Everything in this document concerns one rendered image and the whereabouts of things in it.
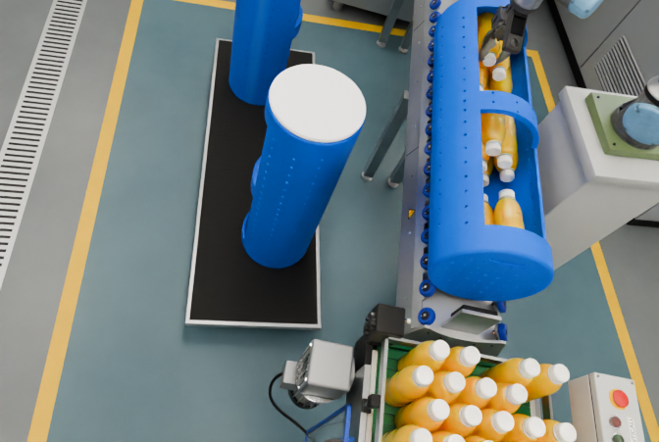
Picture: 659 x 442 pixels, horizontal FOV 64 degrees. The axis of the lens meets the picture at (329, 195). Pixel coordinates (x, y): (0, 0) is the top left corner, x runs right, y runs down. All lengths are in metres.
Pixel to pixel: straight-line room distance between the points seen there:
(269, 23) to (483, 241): 1.38
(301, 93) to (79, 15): 1.92
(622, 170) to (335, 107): 0.80
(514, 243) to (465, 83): 0.49
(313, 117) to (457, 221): 0.49
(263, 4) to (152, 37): 1.04
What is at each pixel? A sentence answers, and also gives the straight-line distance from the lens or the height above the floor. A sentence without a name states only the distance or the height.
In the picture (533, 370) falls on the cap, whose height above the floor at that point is 1.09.
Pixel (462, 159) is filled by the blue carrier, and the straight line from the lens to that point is 1.33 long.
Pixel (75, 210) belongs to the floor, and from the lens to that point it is 2.48.
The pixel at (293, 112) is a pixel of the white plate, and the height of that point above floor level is 1.04.
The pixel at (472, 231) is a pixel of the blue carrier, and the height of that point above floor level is 1.20.
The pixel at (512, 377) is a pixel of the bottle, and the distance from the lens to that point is 1.31.
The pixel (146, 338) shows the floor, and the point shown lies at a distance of 2.23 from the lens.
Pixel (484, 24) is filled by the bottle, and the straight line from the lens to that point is 1.74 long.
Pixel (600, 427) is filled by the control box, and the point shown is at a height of 1.10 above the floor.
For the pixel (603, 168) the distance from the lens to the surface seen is 1.61.
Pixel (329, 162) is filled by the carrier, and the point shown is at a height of 0.93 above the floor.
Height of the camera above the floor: 2.14
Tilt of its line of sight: 57 degrees down
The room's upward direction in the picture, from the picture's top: 24 degrees clockwise
